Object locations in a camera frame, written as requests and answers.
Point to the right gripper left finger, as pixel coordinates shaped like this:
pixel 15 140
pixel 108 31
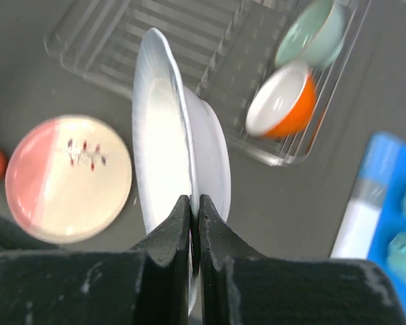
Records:
pixel 147 284

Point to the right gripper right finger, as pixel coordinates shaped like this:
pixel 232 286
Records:
pixel 242 286

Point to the pink cream floral plate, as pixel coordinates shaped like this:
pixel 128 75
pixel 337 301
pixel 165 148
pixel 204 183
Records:
pixel 68 179

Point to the white blue-rimmed plate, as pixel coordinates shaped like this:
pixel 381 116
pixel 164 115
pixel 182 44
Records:
pixel 179 147

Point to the small white bowl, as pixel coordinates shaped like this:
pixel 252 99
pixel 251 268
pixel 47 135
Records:
pixel 284 104

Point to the metal wire dish rack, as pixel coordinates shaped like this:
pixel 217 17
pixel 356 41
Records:
pixel 225 51

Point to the green ceramic bowl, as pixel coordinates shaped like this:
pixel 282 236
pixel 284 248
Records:
pixel 316 37

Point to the blue folder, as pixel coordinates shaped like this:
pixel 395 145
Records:
pixel 373 215

